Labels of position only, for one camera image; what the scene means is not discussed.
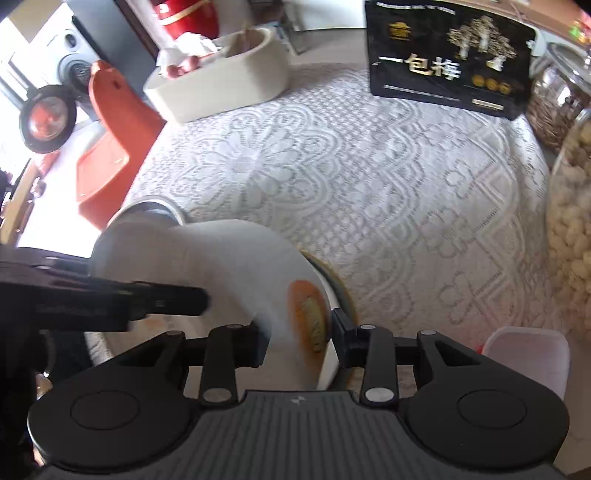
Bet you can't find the white floral plate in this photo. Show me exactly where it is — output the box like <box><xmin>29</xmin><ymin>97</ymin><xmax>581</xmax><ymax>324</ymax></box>
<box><xmin>90</xmin><ymin>219</ymin><xmax>340</xmax><ymax>393</ymax></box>

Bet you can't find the grey washing machine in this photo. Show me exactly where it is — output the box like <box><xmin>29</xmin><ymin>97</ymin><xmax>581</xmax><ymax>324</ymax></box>
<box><xmin>55</xmin><ymin>23</ymin><xmax>100</xmax><ymax>121</ymax></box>

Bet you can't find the red trash can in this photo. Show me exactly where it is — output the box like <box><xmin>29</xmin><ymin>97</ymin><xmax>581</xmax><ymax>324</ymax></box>
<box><xmin>152</xmin><ymin>0</ymin><xmax>220</xmax><ymax>40</ymax></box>

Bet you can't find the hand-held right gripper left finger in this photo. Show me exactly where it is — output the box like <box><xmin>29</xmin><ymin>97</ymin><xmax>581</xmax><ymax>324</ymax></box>
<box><xmin>117</xmin><ymin>324</ymin><xmax>271</xmax><ymax>407</ymax></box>

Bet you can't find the white tissue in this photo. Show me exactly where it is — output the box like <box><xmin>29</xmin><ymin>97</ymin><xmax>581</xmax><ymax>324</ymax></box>
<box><xmin>156</xmin><ymin>32</ymin><xmax>220</xmax><ymax>70</ymax></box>

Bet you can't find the white lace tablecloth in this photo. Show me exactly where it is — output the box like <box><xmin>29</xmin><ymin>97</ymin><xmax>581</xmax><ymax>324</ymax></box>
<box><xmin>85</xmin><ymin>62</ymin><xmax>591</xmax><ymax>393</ymax></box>

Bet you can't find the orange plastic chair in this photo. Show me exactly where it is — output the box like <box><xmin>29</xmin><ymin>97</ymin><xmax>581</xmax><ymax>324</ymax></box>
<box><xmin>76</xmin><ymin>60</ymin><xmax>167</xmax><ymax>232</ymax></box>

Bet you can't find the white and red rectangular tray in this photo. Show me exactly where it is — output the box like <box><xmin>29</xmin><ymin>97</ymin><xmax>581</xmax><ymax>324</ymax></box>
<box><xmin>482</xmin><ymin>326</ymin><xmax>570</xmax><ymax>402</ymax></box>

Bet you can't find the round washing machine door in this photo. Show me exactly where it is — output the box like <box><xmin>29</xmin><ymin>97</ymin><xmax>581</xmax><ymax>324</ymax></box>
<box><xmin>18</xmin><ymin>84</ymin><xmax>77</xmax><ymax>154</ymax></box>

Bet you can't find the small glass jar of seeds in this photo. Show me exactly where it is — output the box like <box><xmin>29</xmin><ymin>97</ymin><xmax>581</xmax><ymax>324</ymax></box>
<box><xmin>526</xmin><ymin>44</ymin><xmax>591</xmax><ymax>155</ymax></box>

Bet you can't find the pink egg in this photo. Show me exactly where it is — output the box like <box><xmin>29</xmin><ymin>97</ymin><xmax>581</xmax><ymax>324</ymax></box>
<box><xmin>166</xmin><ymin>55</ymin><xmax>199</xmax><ymax>79</ymax></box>

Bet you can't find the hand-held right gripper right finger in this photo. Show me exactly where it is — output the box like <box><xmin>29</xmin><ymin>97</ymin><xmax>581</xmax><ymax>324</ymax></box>
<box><xmin>330</xmin><ymin>308</ymin><xmax>483</xmax><ymax>407</ymax></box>

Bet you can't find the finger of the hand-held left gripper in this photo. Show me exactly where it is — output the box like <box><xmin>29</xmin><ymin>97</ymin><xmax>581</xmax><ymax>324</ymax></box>
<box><xmin>134</xmin><ymin>282</ymin><xmax>209</xmax><ymax>320</ymax></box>

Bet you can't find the black snack box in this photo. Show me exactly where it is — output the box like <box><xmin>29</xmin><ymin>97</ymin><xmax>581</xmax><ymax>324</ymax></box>
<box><xmin>365</xmin><ymin>0</ymin><xmax>536</xmax><ymax>121</ymax></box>

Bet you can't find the large glass jar of peanuts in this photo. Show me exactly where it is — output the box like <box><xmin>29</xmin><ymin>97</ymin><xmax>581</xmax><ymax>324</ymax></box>
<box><xmin>545</xmin><ymin>108</ymin><xmax>591</xmax><ymax>324</ymax></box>

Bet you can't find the cream tissue box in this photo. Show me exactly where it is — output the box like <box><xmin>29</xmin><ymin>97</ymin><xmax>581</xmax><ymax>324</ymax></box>
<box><xmin>143</xmin><ymin>27</ymin><xmax>291</xmax><ymax>124</ymax></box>

